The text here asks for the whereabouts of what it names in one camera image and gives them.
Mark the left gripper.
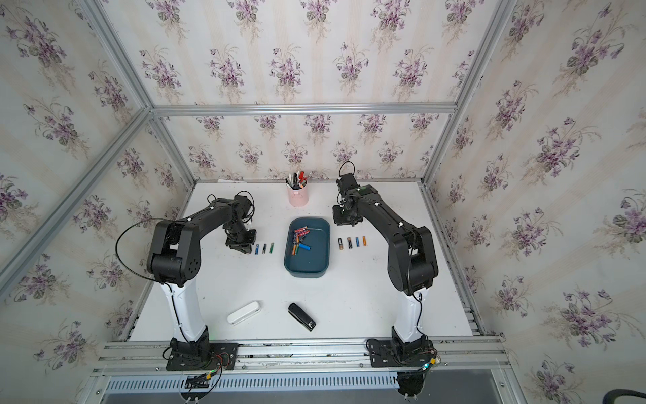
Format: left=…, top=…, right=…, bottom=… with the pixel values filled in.
left=223, top=222, right=257, bottom=253

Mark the white oblong case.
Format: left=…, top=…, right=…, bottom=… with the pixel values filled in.
left=226, top=301, right=262, bottom=326

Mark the pink pen holder cup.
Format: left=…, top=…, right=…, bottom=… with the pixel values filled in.
left=288, top=187, right=309, bottom=208

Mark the teal plastic storage box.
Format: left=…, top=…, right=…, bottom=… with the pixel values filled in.
left=284, top=216, right=331, bottom=279

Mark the black stapler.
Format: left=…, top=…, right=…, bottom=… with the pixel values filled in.
left=288, top=303, right=316, bottom=332

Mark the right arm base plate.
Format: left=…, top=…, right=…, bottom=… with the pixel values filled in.
left=365, top=336, right=437, bottom=370

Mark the black loop cable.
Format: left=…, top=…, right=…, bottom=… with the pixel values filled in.
left=114, top=218, right=170, bottom=283

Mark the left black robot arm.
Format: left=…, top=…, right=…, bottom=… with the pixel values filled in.
left=146, top=194, right=257, bottom=349

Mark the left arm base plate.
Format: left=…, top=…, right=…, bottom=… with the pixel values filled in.
left=163, top=343, right=240, bottom=371

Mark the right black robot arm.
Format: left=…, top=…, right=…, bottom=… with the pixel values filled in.
left=332, top=174, right=439, bottom=348

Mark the aluminium front rail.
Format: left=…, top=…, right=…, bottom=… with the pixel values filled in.
left=90, top=337, right=511, bottom=376

